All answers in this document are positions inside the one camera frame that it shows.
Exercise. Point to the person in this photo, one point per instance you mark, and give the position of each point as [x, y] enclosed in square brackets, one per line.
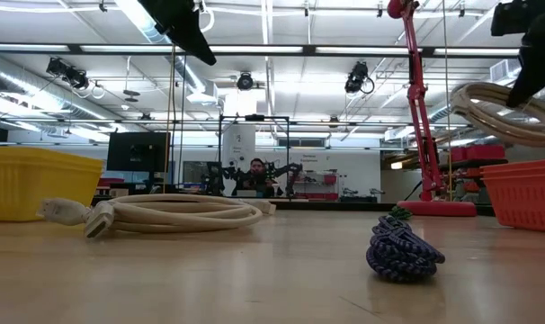
[256, 173]

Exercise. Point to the white air vent unit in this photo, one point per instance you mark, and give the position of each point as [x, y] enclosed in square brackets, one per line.
[504, 71]

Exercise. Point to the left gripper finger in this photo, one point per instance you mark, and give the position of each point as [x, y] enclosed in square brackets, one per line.
[182, 27]

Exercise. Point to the orange plastic basket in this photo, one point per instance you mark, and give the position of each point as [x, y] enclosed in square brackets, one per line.
[524, 198]

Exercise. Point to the silver ventilation duct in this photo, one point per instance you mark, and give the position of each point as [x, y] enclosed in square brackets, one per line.
[140, 20]
[29, 92]

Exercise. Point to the black table edge rail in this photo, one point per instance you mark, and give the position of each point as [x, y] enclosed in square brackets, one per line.
[335, 206]

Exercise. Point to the yellow plastic basket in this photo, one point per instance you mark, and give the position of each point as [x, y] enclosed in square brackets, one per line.
[29, 189]

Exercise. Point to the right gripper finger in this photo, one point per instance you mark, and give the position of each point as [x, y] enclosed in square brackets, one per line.
[535, 72]

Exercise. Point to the black computer monitor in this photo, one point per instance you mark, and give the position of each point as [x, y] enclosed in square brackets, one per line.
[137, 151]

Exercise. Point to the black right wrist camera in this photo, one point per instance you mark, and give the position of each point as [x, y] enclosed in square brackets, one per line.
[511, 20]

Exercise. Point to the black ceiling spotlight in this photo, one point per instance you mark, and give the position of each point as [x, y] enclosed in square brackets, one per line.
[77, 78]
[357, 76]
[244, 82]

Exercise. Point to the red storage bin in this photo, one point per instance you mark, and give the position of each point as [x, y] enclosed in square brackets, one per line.
[484, 152]

